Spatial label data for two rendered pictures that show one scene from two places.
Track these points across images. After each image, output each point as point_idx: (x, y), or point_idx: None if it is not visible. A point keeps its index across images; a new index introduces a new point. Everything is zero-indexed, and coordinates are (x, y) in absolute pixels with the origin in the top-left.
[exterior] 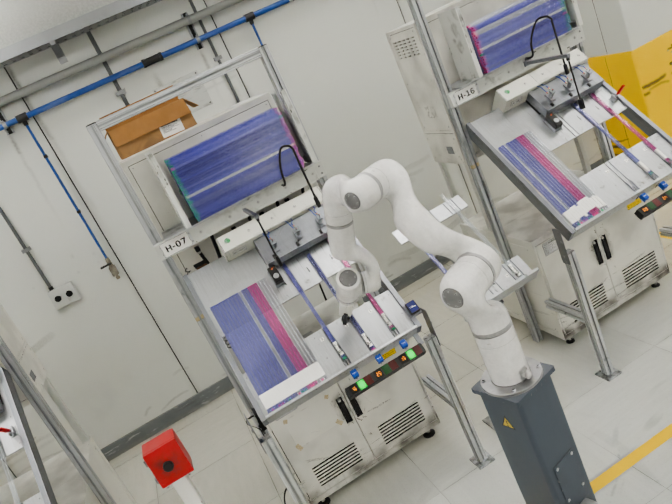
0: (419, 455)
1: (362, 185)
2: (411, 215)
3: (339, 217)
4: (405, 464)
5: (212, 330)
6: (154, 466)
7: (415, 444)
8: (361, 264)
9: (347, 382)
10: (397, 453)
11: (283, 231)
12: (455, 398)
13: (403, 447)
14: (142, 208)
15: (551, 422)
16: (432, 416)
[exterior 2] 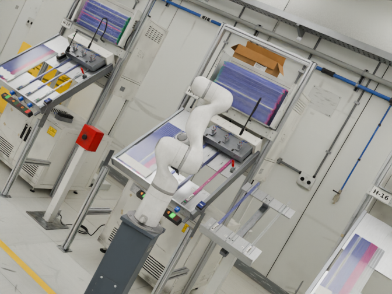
0: (142, 292)
1: (200, 79)
2: (197, 109)
3: (199, 102)
4: (134, 285)
5: (156, 126)
6: (83, 131)
7: (150, 292)
8: (238, 197)
9: (163, 217)
10: (142, 283)
11: (224, 134)
12: (165, 269)
13: (147, 287)
14: (202, 68)
15: (125, 256)
16: (167, 290)
